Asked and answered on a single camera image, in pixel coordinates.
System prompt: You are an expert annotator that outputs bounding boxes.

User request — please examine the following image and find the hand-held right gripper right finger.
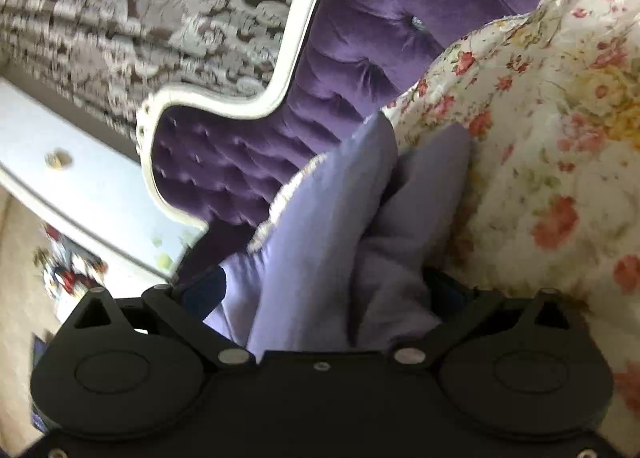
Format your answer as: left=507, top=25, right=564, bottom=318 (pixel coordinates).
left=389, top=265, right=572, bottom=372

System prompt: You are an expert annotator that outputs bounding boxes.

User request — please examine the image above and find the lavender small garment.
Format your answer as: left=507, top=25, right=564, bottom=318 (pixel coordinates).
left=202, top=111, right=475, bottom=355

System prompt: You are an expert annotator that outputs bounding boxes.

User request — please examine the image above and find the purple tufted headboard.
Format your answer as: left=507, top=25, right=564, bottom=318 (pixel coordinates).
left=136, top=0, right=552, bottom=285

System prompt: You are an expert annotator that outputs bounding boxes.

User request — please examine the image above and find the floral bedspread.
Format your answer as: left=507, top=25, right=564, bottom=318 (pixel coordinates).
left=384, top=0, right=640, bottom=436

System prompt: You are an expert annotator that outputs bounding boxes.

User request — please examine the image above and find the white nightstand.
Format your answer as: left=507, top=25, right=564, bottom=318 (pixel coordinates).
left=0, top=76, right=209, bottom=280

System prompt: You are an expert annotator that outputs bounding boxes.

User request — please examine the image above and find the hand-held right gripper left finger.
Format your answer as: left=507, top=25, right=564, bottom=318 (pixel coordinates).
left=71, top=265, right=257, bottom=370

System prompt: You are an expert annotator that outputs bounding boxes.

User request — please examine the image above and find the colourful printed item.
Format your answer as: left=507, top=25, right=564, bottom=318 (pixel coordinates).
left=34, top=222, right=110, bottom=300

